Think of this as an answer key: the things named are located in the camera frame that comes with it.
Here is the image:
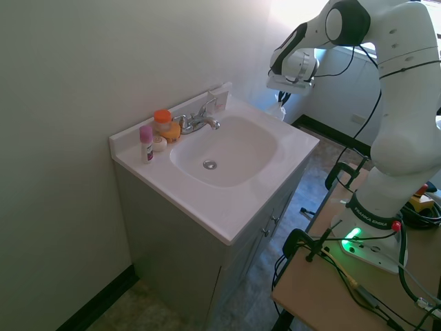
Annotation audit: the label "black inline cable adapter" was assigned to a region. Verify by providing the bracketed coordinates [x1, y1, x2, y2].
[353, 285, 380, 310]

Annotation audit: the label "yellow cable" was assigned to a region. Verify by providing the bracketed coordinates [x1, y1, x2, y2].
[319, 248, 360, 290]

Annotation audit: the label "grey vanity cabinet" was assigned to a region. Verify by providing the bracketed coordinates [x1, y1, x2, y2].
[113, 160, 311, 327]

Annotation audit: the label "coiled black cables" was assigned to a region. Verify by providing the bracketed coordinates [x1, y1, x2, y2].
[399, 198, 441, 231]

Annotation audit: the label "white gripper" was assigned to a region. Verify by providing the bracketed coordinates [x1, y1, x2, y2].
[266, 71, 317, 106]

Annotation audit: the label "grey cable with silver connector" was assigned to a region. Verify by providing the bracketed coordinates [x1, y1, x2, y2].
[398, 263, 441, 313]

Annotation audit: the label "chrome two-handle faucet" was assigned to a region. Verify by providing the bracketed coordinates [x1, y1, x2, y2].
[172, 97, 221, 136]

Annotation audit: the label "yellow emergency stop box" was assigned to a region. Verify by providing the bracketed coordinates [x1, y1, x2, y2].
[411, 184, 438, 212]

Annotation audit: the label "black C-clamp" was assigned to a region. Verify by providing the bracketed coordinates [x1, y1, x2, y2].
[325, 154, 370, 191]
[282, 221, 343, 264]

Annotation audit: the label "white sink vanity top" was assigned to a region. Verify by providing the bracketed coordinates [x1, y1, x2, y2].
[109, 92, 321, 247]

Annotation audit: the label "white tissue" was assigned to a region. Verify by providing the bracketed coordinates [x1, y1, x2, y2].
[268, 99, 287, 122]

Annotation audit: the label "light wooden table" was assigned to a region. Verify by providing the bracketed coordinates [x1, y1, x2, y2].
[271, 171, 441, 331]

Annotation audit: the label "orange cream jar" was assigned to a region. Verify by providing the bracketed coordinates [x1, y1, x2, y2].
[161, 122, 183, 144]

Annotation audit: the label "clear jar with orange lid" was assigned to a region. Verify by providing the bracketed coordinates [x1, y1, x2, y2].
[153, 109, 173, 136]

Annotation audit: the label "black baseboard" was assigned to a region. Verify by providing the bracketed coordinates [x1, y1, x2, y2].
[291, 114, 375, 156]
[56, 263, 139, 331]

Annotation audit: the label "black hanging arm cable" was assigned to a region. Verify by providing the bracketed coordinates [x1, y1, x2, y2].
[315, 43, 383, 190]

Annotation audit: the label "white cardboard box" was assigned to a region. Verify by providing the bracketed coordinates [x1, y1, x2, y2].
[207, 81, 233, 112]

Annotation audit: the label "white deodorant with pink cap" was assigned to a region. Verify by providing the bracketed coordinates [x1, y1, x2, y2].
[139, 125, 155, 166]

